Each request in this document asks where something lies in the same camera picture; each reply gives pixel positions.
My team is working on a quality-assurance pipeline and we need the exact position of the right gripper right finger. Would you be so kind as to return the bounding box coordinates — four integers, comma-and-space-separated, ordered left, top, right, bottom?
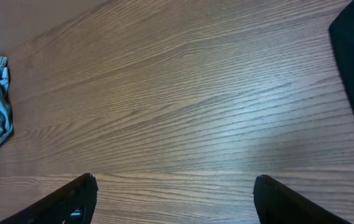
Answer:
253, 175, 350, 224

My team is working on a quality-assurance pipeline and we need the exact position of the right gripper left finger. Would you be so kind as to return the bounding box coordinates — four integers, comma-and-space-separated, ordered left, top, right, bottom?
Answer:
0, 173, 98, 224

